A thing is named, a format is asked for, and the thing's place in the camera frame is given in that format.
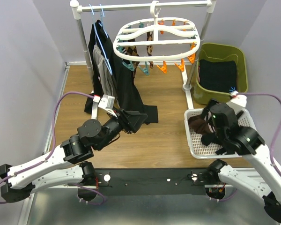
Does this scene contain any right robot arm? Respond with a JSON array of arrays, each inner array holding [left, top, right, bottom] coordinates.
[[201, 99, 281, 224]]

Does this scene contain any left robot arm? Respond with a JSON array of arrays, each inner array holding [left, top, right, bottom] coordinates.
[[0, 109, 148, 203]]

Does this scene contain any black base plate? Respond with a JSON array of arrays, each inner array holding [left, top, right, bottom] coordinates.
[[95, 168, 206, 196]]

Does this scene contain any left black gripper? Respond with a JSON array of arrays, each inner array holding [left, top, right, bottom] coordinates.
[[96, 106, 148, 151]]

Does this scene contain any white clothes rack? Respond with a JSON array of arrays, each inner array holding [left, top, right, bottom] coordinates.
[[70, 0, 216, 114]]

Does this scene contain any black hanging garment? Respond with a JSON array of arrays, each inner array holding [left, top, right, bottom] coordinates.
[[88, 20, 159, 124]]

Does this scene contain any purple cable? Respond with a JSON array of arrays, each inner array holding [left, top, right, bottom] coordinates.
[[236, 92, 281, 186], [0, 91, 96, 204]]

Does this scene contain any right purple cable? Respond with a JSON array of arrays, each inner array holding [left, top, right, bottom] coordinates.
[[236, 92, 281, 186]]

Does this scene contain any argyle brown sock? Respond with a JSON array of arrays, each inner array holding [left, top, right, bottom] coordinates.
[[125, 45, 139, 77], [146, 31, 154, 68]]

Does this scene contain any aluminium frame rail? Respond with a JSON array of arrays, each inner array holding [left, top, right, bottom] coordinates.
[[17, 63, 72, 225]]

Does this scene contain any green laundry bin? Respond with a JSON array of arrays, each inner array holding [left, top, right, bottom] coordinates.
[[193, 43, 249, 105]]

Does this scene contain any white perforated basket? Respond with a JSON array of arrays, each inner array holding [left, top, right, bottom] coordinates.
[[185, 104, 259, 159]]

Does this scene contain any white round clip hanger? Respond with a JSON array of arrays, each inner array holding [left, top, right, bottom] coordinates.
[[112, 0, 201, 62]]

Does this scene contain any black cloth in bin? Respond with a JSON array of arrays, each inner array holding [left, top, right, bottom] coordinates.
[[198, 59, 237, 93]]

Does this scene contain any blue wire hanger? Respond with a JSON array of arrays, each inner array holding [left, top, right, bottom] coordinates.
[[89, 3, 113, 75]]

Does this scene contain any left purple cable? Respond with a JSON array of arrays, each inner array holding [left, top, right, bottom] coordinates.
[[0, 91, 96, 204]]

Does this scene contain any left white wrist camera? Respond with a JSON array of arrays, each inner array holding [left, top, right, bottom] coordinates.
[[91, 94, 116, 119]]

